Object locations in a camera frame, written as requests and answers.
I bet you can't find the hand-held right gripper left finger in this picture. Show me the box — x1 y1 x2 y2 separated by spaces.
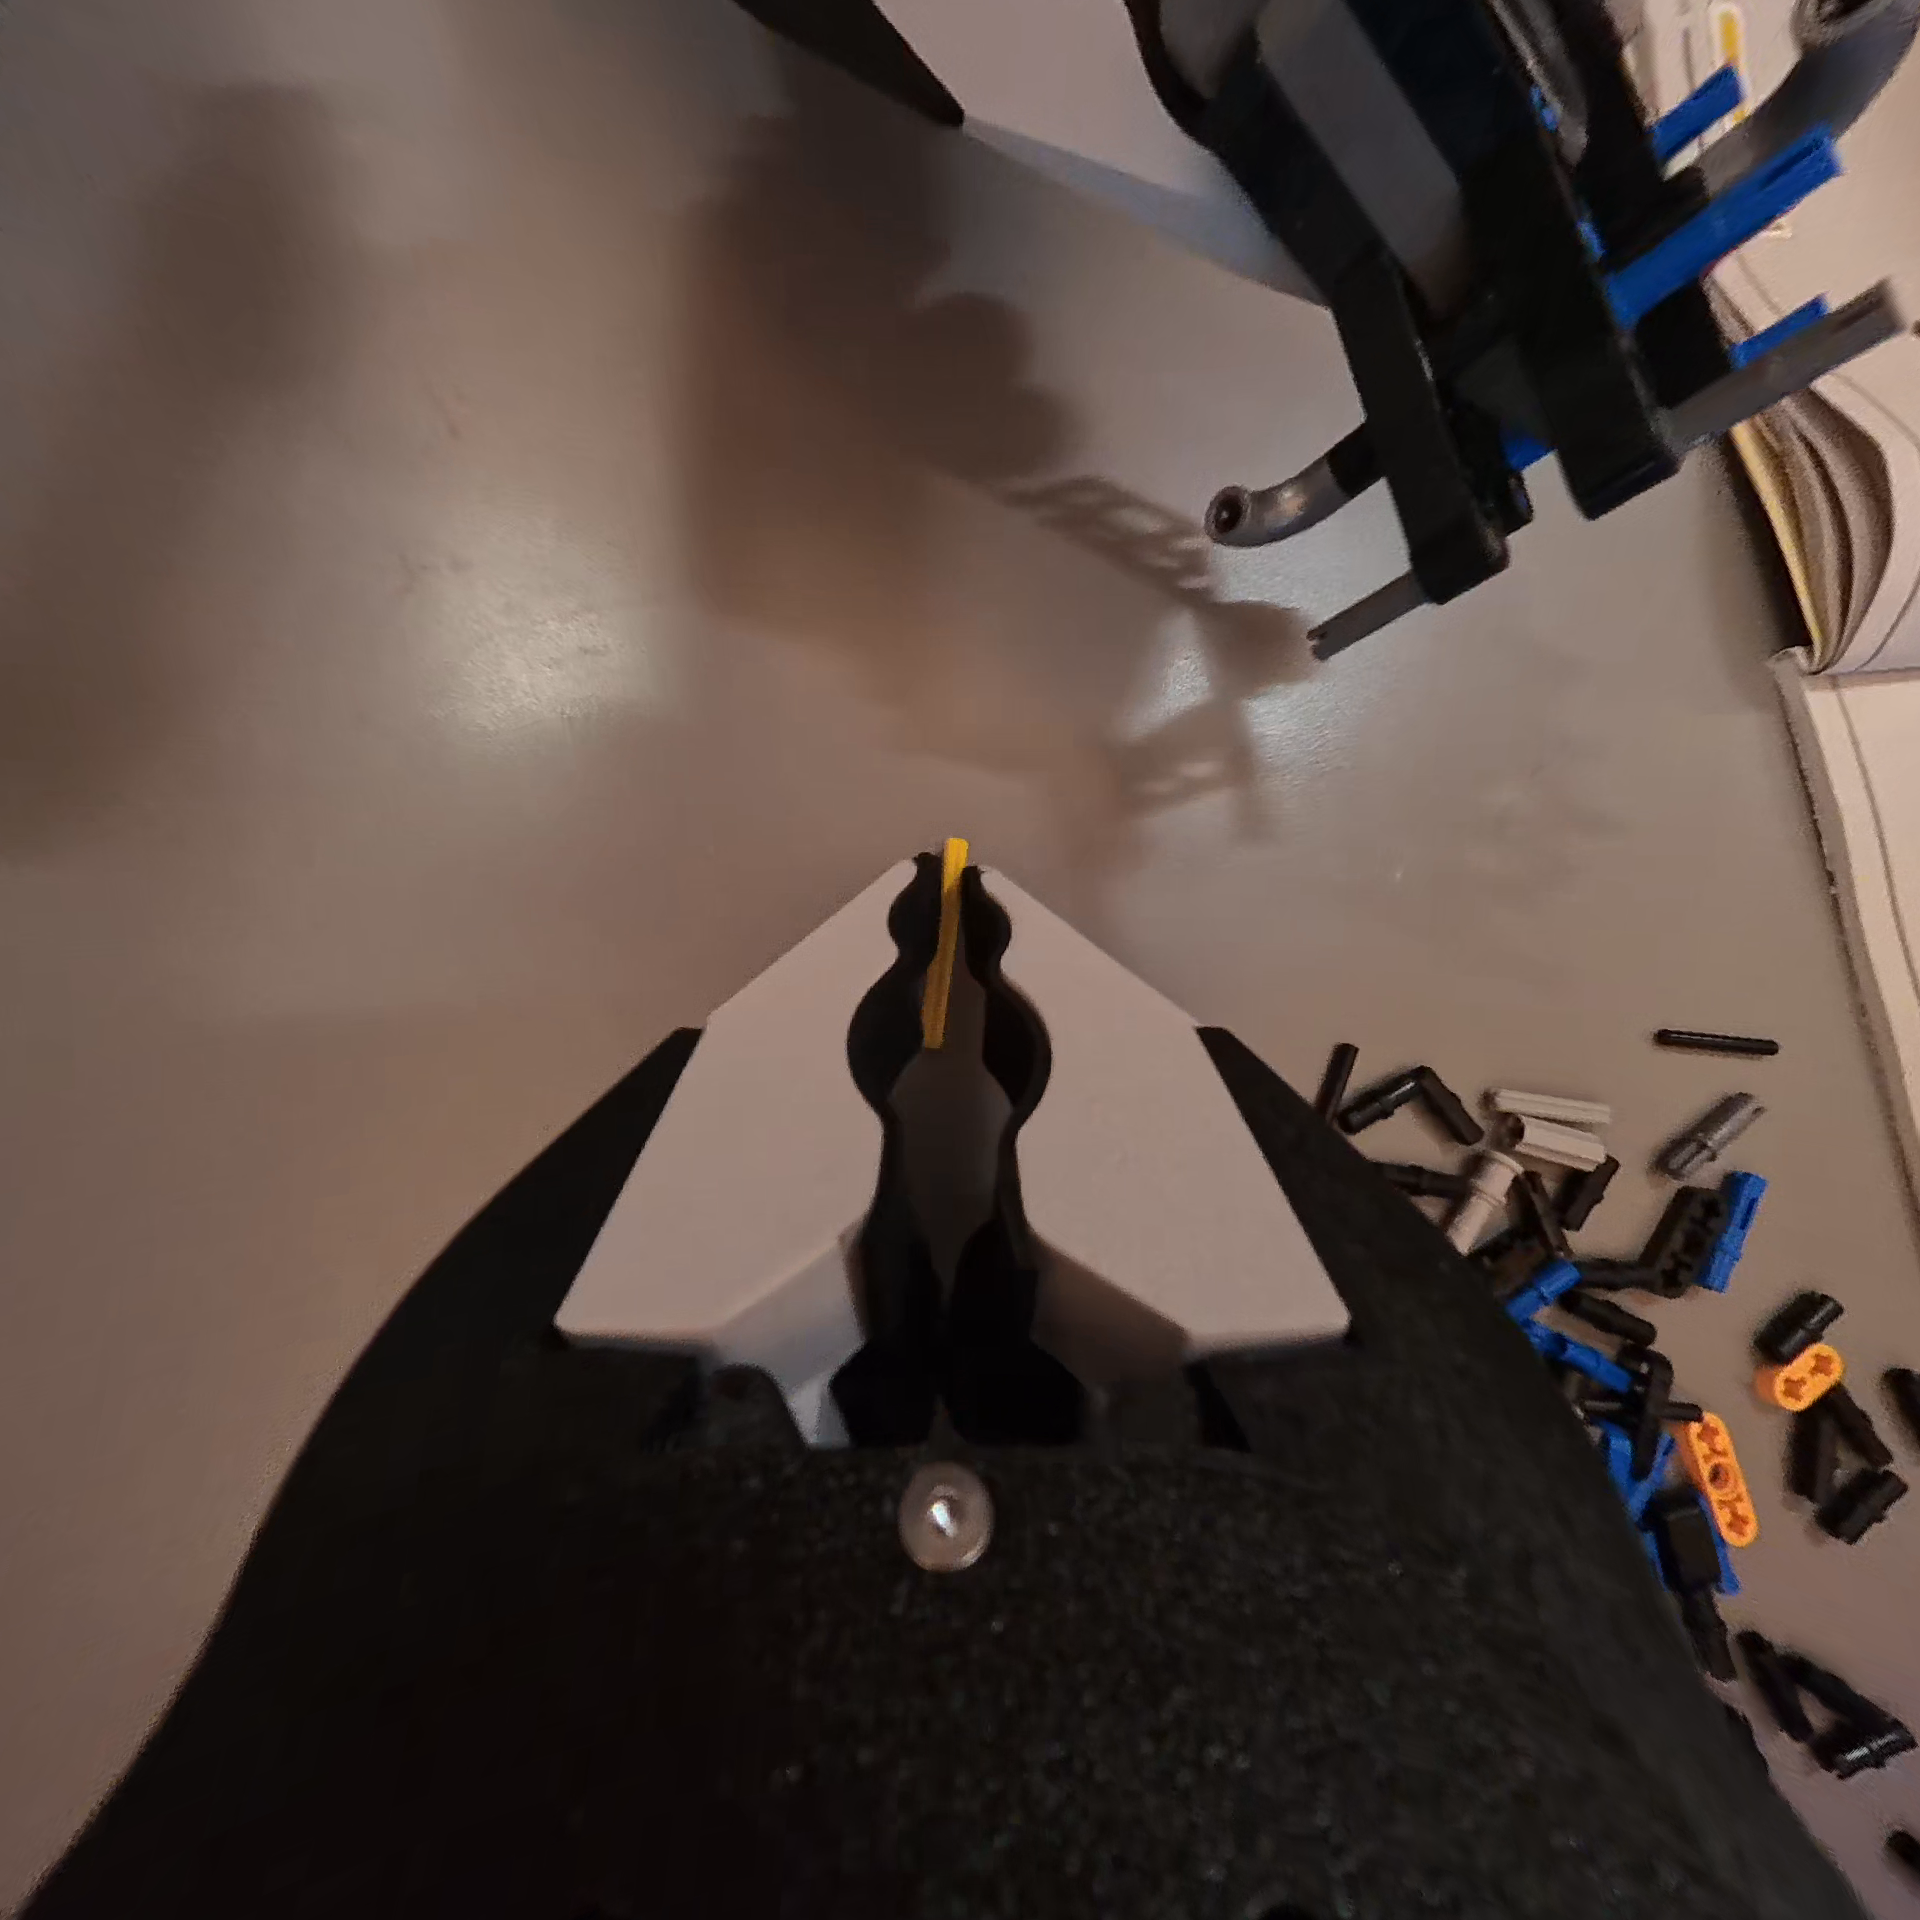
550 853 943 1444

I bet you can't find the yellow lego axle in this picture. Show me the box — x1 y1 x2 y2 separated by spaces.
919 835 973 1052

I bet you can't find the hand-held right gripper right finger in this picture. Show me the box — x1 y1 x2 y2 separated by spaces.
960 861 1355 1425

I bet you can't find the pile of small lego pieces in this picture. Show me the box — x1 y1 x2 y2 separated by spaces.
1309 1025 1920 1882

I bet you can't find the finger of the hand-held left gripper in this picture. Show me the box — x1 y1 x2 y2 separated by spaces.
873 0 1334 302

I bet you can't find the lego instruction booklet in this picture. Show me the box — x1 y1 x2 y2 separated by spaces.
1627 0 1920 1220

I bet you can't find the grey and black lego assembly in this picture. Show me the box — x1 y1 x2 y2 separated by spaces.
1202 0 1920 665

